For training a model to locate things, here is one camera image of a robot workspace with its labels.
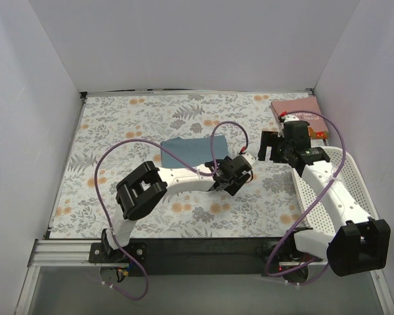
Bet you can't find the blue t shirt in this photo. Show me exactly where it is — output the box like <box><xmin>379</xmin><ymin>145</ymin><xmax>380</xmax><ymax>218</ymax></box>
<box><xmin>160</xmin><ymin>135</ymin><xmax>229</xmax><ymax>167</ymax></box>

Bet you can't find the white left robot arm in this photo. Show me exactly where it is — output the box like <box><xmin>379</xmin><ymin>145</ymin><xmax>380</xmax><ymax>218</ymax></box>
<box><xmin>101</xmin><ymin>154</ymin><xmax>255</xmax><ymax>263</ymax></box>

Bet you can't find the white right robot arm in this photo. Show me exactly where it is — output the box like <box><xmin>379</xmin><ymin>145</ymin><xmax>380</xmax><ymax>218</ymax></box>
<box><xmin>259</xmin><ymin>114</ymin><xmax>391</xmax><ymax>276</ymax></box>

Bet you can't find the folded pink t shirt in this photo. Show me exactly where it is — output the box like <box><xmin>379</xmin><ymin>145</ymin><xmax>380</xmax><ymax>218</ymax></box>
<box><xmin>271</xmin><ymin>96</ymin><xmax>329</xmax><ymax>140</ymax></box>

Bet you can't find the white perforated plastic basket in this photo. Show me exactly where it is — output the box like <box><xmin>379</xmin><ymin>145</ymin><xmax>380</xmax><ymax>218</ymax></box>
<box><xmin>292</xmin><ymin>146</ymin><xmax>379</xmax><ymax>236</ymax></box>

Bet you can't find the floral table mat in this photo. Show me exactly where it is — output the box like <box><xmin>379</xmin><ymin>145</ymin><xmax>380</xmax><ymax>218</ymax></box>
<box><xmin>49</xmin><ymin>93</ymin><xmax>304</xmax><ymax>239</ymax></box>

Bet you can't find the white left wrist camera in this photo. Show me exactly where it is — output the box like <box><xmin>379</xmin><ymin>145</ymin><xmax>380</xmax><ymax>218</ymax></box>
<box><xmin>239</xmin><ymin>151</ymin><xmax>256</xmax><ymax>166</ymax></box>

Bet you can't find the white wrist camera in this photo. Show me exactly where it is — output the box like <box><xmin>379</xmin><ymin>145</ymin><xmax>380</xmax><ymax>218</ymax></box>
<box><xmin>239</xmin><ymin>151</ymin><xmax>256</xmax><ymax>166</ymax></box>
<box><xmin>278</xmin><ymin>112</ymin><xmax>299</xmax><ymax>123</ymax></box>

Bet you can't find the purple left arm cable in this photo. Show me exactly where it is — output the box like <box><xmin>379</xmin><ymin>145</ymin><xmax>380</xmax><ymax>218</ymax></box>
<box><xmin>94</xmin><ymin>121</ymin><xmax>250</xmax><ymax>301</ymax></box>

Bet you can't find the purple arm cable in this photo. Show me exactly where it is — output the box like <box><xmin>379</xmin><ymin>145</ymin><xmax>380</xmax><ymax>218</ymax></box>
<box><xmin>265</xmin><ymin>113</ymin><xmax>347</xmax><ymax>285</ymax></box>
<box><xmin>94</xmin><ymin>121</ymin><xmax>250</xmax><ymax>301</ymax></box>

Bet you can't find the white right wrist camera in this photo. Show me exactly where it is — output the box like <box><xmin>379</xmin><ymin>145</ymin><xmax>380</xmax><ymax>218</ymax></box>
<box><xmin>278</xmin><ymin>112</ymin><xmax>299</xmax><ymax>123</ymax></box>

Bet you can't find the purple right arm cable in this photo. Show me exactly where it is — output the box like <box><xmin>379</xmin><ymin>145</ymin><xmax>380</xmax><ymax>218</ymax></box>
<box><xmin>265</xmin><ymin>113</ymin><xmax>347</xmax><ymax>285</ymax></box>

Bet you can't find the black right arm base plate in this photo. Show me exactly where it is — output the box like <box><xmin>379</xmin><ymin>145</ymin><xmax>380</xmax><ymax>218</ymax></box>
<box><xmin>255</xmin><ymin>241</ymin><xmax>322</xmax><ymax>285</ymax></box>

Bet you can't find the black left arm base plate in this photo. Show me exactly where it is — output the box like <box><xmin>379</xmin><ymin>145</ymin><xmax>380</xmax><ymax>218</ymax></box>
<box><xmin>87</xmin><ymin>242</ymin><xmax>147</xmax><ymax>268</ymax></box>

